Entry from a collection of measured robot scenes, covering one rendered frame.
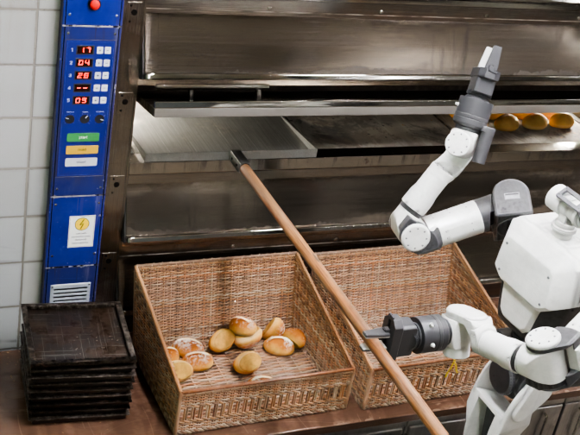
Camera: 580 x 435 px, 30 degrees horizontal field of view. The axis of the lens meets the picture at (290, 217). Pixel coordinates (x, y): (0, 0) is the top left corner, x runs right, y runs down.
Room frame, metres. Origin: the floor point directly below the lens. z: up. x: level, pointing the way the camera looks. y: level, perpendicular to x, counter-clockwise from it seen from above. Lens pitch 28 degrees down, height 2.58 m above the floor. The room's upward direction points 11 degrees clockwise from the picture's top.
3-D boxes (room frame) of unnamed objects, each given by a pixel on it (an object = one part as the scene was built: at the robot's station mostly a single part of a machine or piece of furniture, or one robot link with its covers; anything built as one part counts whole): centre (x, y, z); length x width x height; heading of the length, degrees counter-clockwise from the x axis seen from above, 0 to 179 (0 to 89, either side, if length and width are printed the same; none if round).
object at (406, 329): (2.14, -0.33, 1.19); 0.12 x 0.10 x 0.13; 118
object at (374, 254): (2.97, -0.45, 0.72); 0.56 x 0.49 x 0.28; 119
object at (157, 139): (3.08, 0.28, 1.20); 0.55 x 0.36 x 0.03; 118
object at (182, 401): (2.69, 0.08, 0.72); 0.56 x 0.49 x 0.28; 119
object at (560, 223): (2.40, -0.66, 1.47); 0.10 x 0.07 x 0.09; 33
